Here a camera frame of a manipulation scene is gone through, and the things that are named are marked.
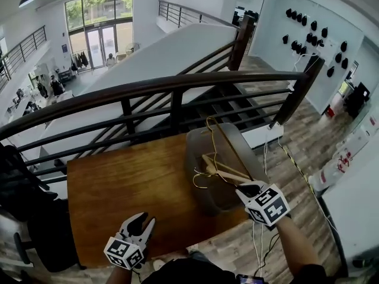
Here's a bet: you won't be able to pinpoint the white desk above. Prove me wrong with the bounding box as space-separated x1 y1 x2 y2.
321 170 379 277

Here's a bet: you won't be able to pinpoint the black mesh office chair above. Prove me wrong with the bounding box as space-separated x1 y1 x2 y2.
0 143 81 273

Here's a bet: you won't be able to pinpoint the plastic bag with red print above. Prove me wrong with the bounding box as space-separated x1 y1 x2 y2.
307 151 356 193

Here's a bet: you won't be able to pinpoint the brown wooden stair post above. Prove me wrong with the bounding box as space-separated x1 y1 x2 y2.
229 14 256 72

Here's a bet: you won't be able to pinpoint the black metal balcony railing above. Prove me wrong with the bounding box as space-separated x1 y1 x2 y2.
0 25 47 91
158 0 240 31

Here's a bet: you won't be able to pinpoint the person's left forearm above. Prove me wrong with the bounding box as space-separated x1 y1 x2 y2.
108 264 140 284

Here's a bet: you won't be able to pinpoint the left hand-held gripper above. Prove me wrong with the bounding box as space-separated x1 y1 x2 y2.
103 212 156 270

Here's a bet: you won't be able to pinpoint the grey plastic storage bin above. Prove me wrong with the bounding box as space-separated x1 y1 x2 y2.
185 122 270 217

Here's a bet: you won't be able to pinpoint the person's grey trousers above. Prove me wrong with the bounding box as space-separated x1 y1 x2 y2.
186 248 210 262

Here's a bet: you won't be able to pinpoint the person's right forearm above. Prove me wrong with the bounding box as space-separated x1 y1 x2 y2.
274 216 322 277

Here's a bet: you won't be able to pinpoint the thin metal wire hanger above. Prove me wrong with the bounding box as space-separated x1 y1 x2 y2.
192 116 255 191

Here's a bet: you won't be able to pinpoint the glass entrance window wall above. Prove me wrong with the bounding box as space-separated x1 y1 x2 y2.
64 0 134 69

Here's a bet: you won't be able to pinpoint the person's black shirt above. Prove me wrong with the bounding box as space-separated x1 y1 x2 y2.
142 257 328 284

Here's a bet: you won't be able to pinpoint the rack of black coats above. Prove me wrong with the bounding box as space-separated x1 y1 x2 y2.
70 51 89 70

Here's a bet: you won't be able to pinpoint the group of black wall caps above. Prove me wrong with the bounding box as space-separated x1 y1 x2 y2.
281 7 350 78

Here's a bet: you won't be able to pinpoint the wooden clothes hanger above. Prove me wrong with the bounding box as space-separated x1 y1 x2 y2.
202 154 252 186

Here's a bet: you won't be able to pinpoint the black phone with lit screen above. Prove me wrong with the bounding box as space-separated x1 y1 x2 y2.
236 273 266 284

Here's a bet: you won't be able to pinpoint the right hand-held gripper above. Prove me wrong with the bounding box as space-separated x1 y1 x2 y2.
235 180 291 228

